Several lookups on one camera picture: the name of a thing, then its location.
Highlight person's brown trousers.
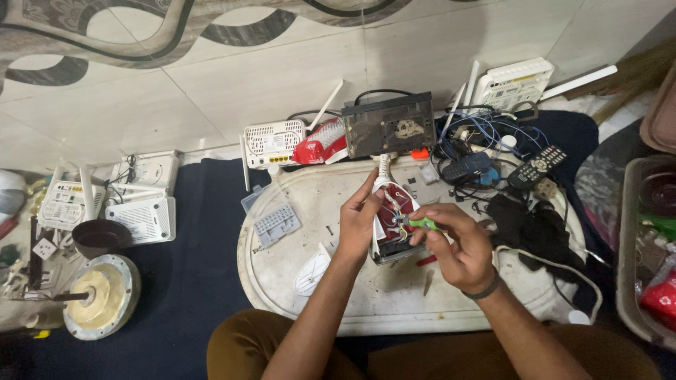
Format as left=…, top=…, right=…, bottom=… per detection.
left=206, top=309, right=662, bottom=380

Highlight straw broom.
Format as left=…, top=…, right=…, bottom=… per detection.
left=590, top=36, right=676, bottom=126

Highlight pink plastic tub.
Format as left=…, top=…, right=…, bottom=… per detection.
left=638, top=59, right=676, bottom=155

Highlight white iron cover piece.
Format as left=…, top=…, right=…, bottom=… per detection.
left=293, top=242, right=333, bottom=298

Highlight black remote control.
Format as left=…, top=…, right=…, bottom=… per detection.
left=506, top=145, right=569, bottom=190

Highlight beige bin of parts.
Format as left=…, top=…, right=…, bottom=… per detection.
left=615, top=154, right=676, bottom=353

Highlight black set-top box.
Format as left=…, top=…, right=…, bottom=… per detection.
left=341, top=91, right=437, bottom=159

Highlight dark blue floor mat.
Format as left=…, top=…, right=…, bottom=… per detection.
left=0, top=110, right=603, bottom=380

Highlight grey patterned blanket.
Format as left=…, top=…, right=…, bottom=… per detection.
left=0, top=0, right=478, bottom=97

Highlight white oval tray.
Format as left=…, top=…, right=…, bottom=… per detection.
left=237, top=154, right=588, bottom=337

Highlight grey keypad panel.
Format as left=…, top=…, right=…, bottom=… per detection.
left=253, top=204, right=302, bottom=249

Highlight red white electric iron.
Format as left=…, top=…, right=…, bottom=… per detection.
left=369, top=153, right=424, bottom=266

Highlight beige plug socket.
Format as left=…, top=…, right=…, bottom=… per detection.
left=533, top=178, right=560, bottom=202

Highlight small white plastic block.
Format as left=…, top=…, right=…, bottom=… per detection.
left=418, top=162, right=440, bottom=186

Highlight tangle of cables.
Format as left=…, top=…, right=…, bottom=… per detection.
left=430, top=104, right=551, bottom=204

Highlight clear plastic box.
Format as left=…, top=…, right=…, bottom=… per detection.
left=240, top=182, right=276, bottom=215

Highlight dark brown bowl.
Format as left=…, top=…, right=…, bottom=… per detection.
left=71, top=218, right=133, bottom=261

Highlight white braided cord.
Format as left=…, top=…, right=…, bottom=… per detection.
left=491, top=245, right=604, bottom=326

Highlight person's right hand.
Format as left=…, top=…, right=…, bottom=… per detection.
left=409, top=203, right=500, bottom=296

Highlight white switch socket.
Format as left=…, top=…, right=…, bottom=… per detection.
left=31, top=237, right=58, bottom=261

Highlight black cloth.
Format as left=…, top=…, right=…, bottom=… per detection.
left=485, top=192, right=573, bottom=271

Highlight heap of electrical parts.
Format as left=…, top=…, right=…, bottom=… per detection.
left=0, top=168, right=72, bottom=340

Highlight white router with long antennas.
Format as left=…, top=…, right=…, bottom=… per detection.
left=443, top=57, right=619, bottom=133

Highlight green handled hand tool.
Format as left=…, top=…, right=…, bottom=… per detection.
left=396, top=213, right=440, bottom=232

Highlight white router with label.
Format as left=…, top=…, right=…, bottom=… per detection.
left=36, top=165, right=107, bottom=232

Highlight white router with black cable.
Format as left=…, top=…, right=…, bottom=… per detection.
left=107, top=150, right=181, bottom=198

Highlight dark wristband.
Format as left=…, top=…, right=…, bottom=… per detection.
left=462, top=268, right=501, bottom=302

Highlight person's left hand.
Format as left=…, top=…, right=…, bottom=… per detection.
left=336, top=169, right=387, bottom=265

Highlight white vented router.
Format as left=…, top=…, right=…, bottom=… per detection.
left=104, top=196, right=177, bottom=247

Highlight round metal fan motor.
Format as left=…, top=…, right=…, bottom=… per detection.
left=52, top=254, right=142, bottom=342

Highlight white router with yellow ports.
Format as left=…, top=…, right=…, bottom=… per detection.
left=239, top=79, right=345, bottom=192

